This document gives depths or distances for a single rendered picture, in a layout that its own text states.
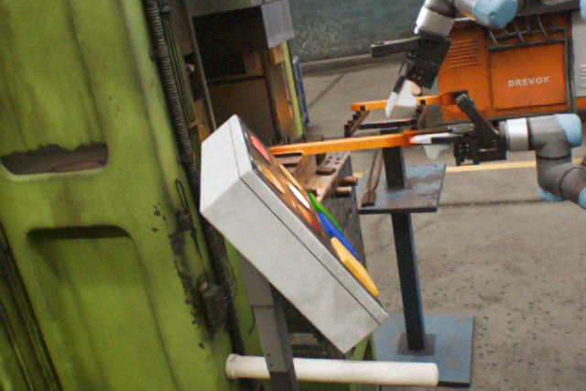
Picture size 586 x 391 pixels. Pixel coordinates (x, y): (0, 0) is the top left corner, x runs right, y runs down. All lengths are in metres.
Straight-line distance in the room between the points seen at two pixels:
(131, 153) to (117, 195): 0.10
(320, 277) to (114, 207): 0.56
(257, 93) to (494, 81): 3.36
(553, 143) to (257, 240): 0.82
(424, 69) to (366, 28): 7.68
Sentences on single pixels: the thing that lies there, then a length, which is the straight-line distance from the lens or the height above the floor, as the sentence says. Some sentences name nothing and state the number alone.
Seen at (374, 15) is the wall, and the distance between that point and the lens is 8.93.
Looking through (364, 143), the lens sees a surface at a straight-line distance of 1.38.
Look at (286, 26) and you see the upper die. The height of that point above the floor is 1.30.
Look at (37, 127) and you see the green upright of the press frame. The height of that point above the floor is 1.21.
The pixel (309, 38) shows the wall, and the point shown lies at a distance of 9.18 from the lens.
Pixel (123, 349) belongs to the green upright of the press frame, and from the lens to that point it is 1.45.
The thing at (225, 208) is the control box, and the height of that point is 1.16.
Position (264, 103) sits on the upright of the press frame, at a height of 1.08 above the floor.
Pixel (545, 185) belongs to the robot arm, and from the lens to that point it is 1.39.
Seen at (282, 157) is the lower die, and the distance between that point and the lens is 1.43.
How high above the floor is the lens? 1.39
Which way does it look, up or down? 18 degrees down
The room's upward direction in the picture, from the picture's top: 11 degrees counter-clockwise
